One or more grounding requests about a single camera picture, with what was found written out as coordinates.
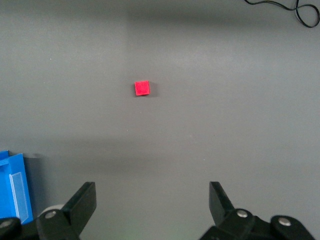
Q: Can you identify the thin black loose cable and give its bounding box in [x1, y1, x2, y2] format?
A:
[243, 0, 320, 29]

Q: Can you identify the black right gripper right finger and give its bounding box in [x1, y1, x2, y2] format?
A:
[199, 181, 273, 240]

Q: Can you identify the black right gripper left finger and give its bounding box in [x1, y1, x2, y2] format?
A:
[36, 181, 97, 240]

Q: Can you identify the blue plastic bin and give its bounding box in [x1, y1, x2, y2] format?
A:
[0, 149, 34, 225]

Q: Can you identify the red cube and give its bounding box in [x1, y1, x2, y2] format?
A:
[134, 80, 152, 97]

